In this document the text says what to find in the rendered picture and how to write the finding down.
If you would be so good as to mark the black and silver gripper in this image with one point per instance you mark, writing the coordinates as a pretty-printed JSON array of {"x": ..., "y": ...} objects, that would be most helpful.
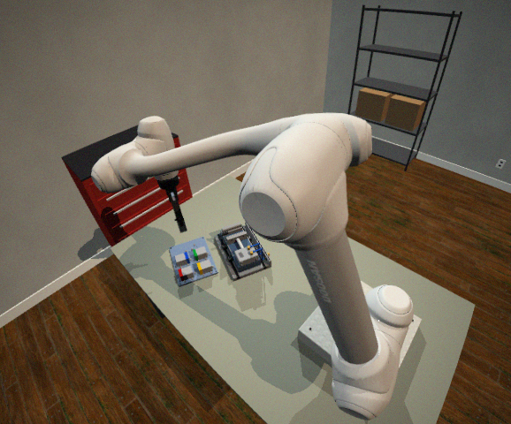
[{"x": 170, "y": 185}]

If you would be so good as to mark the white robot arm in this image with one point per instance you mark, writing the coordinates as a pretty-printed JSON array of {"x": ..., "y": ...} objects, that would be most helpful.
[{"x": 296, "y": 186}]

